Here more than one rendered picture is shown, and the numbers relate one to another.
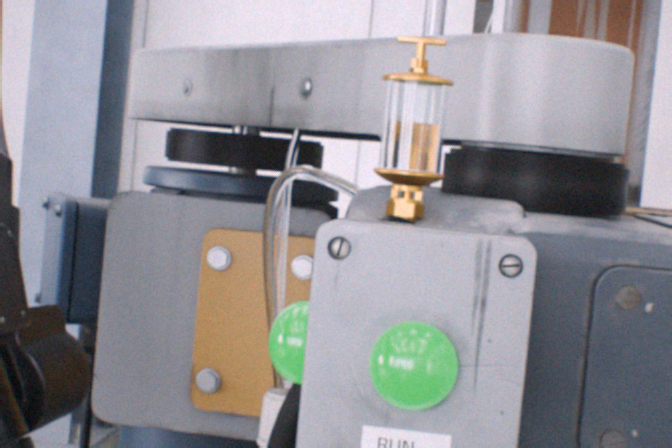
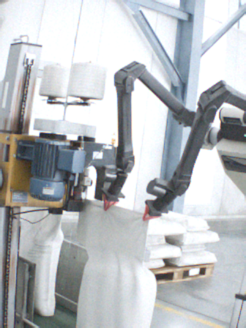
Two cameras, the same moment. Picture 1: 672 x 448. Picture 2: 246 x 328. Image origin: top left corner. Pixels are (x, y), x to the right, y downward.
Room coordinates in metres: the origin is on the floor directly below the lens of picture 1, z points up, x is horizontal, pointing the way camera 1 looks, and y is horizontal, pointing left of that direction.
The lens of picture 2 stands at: (2.56, 1.95, 1.38)
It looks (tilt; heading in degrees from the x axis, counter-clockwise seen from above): 3 degrees down; 223
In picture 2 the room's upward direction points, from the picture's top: 7 degrees clockwise
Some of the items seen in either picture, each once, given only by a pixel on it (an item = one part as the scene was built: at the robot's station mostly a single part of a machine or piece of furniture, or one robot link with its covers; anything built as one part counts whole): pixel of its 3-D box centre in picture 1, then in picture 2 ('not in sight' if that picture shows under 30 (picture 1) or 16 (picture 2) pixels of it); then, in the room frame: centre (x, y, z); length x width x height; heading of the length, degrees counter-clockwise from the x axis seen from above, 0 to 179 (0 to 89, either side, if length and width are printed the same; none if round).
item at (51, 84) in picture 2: not in sight; (54, 80); (0.81, -0.18, 1.61); 0.15 x 0.14 x 0.17; 84
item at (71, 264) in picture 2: not in sight; (60, 271); (0.27, -0.58, 0.54); 1.05 x 0.02 x 0.41; 84
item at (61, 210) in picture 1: (96, 275); (71, 163); (0.95, 0.17, 1.25); 0.10 x 0.08 x 0.12; 19
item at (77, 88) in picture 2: not in sight; (87, 81); (0.84, 0.08, 1.61); 0.17 x 0.17 x 0.17
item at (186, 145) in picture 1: (244, 154); (53, 136); (0.99, 0.07, 1.35); 0.12 x 0.12 x 0.04
